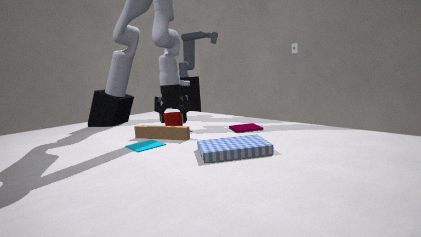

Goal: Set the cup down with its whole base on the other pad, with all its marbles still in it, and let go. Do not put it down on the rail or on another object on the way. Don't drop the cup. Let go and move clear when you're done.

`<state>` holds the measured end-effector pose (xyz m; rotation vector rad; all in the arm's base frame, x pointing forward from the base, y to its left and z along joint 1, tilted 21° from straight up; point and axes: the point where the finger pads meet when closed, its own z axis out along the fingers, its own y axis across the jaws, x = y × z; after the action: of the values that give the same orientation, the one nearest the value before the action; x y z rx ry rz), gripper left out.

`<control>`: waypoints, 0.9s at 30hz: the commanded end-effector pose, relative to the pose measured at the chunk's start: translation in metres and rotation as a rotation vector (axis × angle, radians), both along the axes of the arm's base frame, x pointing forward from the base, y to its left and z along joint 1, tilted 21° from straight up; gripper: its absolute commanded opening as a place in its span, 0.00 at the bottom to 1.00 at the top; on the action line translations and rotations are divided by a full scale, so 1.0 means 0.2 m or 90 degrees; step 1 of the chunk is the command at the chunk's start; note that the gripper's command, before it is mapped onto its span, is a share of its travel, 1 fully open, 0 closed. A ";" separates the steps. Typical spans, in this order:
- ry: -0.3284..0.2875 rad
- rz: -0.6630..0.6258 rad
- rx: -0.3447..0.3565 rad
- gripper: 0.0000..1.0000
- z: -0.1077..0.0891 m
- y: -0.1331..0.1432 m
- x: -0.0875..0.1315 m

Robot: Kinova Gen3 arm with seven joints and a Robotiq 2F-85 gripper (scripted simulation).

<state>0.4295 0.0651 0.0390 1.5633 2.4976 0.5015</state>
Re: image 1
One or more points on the red cup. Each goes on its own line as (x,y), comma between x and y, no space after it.
(172,119)

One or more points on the maroon square pad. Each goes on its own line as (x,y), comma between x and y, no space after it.
(246,128)

